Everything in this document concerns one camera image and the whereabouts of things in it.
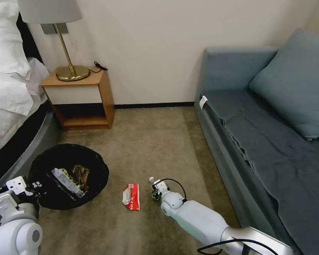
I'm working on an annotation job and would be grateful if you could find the black trash bin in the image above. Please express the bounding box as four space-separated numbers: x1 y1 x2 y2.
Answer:
28 143 110 211

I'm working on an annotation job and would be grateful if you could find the red and white packet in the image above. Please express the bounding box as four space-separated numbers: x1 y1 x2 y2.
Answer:
122 183 141 211

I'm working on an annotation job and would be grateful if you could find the white printed wrapper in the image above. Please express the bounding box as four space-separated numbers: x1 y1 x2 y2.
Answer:
51 168 85 199

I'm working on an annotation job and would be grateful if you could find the gold foil wrapper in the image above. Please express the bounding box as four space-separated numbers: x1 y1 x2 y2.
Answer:
61 164 92 193

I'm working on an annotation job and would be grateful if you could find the grey bed base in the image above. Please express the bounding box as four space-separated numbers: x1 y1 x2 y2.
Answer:
0 102 63 198

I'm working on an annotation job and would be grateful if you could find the black baseboard strip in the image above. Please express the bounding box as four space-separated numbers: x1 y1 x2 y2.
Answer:
114 102 196 110

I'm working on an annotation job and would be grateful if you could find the white duvet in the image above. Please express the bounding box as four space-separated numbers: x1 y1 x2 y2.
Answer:
0 57 51 159

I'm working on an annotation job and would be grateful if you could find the wooden nightstand with white drawer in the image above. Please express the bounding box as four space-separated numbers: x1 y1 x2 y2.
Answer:
40 69 115 131

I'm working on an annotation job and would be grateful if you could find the white sofa tag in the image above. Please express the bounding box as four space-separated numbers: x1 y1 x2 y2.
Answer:
199 93 209 110

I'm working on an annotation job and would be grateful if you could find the lamp with brass stand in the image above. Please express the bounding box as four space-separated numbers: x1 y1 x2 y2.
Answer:
17 0 91 82

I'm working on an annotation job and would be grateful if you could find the dark blue sofa cover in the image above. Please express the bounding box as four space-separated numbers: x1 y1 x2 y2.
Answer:
202 89 319 255

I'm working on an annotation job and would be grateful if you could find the blue-grey sofa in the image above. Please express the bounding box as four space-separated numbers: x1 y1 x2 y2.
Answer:
194 46 319 255

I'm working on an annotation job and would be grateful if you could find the black headboard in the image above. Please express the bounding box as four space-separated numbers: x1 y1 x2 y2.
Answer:
16 12 47 67

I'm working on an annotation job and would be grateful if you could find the white pillow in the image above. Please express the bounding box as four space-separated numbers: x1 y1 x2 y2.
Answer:
0 2 30 75

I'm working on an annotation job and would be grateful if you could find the blue-grey cushion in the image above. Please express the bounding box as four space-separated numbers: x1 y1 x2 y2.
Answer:
249 28 319 142

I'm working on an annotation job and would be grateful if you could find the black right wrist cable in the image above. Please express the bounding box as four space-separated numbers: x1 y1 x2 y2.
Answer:
163 178 188 201

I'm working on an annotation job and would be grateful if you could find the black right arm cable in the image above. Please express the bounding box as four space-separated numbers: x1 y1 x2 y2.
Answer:
196 237 280 255

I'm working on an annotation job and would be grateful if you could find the black cable on nightstand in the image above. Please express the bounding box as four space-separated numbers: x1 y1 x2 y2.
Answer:
88 61 109 74

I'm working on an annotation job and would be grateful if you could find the grey wall switch plate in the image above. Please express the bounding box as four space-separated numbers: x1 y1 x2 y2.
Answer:
40 23 69 35

